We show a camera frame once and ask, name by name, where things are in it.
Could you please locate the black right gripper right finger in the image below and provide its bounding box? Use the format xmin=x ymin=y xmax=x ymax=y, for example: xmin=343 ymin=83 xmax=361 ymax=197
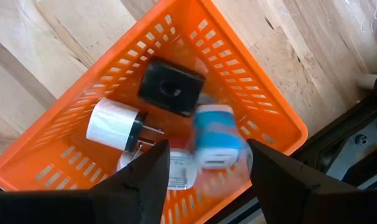
xmin=247 ymin=138 xmax=357 ymax=224

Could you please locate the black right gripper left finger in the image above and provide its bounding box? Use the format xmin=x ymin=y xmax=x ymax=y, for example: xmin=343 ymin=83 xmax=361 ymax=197
xmin=91 ymin=139 xmax=171 ymax=224

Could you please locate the pink white USB charger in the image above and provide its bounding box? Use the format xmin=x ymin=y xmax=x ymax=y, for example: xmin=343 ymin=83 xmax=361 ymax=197
xmin=168 ymin=148 xmax=198 ymax=191

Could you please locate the white cylindrical charger black cap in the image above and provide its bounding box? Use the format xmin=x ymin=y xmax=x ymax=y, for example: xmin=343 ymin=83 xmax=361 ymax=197
xmin=85 ymin=98 xmax=166 ymax=154

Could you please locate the blue white USB charger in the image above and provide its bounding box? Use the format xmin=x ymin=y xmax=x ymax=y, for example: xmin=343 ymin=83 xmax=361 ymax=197
xmin=192 ymin=104 xmax=254 ymax=175

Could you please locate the black USB wall charger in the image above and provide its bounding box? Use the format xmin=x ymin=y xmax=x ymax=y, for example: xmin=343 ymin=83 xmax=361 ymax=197
xmin=137 ymin=57 xmax=207 ymax=118

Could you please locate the orange plastic basket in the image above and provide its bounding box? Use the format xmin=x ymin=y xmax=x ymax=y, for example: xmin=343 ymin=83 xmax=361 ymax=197
xmin=0 ymin=0 xmax=309 ymax=224

